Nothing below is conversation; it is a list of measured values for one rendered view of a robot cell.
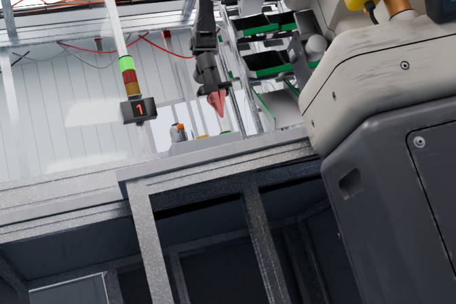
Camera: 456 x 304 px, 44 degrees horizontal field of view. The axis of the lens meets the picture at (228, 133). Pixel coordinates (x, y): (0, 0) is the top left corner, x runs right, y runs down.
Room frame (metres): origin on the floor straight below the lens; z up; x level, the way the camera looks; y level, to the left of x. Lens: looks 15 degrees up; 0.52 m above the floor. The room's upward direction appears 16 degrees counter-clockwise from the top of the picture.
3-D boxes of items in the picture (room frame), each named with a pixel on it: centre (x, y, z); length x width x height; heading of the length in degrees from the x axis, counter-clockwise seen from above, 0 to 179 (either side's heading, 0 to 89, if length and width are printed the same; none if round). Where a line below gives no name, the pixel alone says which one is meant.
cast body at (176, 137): (1.81, 0.16, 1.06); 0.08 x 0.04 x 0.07; 19
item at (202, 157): (1.70, -0.10, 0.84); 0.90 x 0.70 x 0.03; 101
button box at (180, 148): (1.61, 0.07, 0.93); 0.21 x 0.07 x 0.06; 109
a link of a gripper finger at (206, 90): (1.63, 0.01, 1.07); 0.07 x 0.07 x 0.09; 19
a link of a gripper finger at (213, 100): (1.64, -0.01, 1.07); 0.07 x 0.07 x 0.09; 19
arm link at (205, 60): (1.64, 0.01, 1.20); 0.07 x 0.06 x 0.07; 17
